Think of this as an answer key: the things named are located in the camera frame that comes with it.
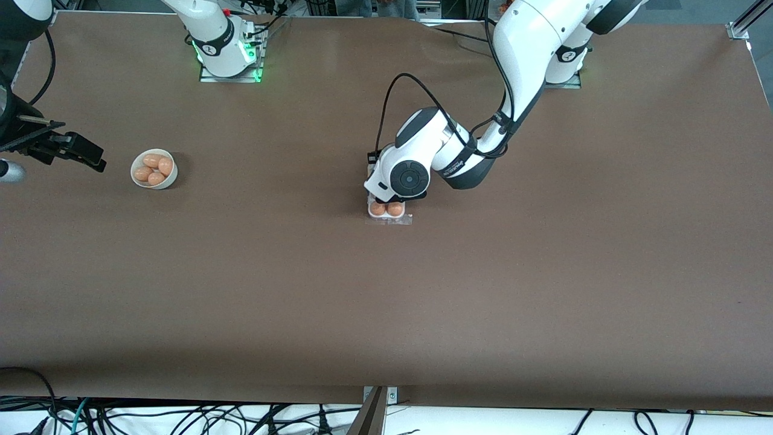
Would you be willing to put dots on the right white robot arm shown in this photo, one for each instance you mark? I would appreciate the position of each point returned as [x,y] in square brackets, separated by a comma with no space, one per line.
[211,30]

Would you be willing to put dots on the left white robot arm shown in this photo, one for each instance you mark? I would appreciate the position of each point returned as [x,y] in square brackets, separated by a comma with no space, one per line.
[531,36]

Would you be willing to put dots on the aluminium corner bracket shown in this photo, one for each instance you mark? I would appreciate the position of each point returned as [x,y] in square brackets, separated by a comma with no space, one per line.
[738,31]

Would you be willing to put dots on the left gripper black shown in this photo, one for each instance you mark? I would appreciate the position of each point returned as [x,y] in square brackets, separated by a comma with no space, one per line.
[397,199]

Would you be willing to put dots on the orange decoration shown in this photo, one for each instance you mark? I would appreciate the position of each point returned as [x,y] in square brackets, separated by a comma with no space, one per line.
[506,6]

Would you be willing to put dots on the clear plastic egg box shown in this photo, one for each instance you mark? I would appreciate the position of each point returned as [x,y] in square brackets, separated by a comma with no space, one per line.
[389,220]

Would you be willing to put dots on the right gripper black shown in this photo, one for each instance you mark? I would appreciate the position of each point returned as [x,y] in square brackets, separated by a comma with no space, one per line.
[37,144]

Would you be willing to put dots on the silver metal bracket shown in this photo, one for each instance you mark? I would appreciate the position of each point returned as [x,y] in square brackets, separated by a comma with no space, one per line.
[392,396]

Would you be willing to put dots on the grey stand post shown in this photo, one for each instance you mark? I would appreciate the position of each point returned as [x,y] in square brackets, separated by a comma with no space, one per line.
[371,417]

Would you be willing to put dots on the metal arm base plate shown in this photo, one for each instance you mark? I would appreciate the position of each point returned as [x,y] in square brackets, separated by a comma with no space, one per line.
[570,84]
[229,79]

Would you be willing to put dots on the white round bowl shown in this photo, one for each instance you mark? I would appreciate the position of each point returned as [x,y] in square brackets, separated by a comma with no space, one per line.
[171,179]

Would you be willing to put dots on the person in grey clothing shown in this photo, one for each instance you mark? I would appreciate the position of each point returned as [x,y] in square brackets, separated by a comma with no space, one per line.
[362,7]

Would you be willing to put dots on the aluminium frame profile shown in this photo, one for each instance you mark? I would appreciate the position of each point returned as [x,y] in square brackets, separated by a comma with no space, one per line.
[755,12]

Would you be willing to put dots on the aluminium extrusion frame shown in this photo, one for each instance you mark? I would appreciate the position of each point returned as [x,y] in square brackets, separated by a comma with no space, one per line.
[429,7]

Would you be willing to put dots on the brown egg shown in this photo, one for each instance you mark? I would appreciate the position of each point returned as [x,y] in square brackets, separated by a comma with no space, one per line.
[143,173]
[395,209]
[156,179]
[378,209]
[166,166]
[151,160]

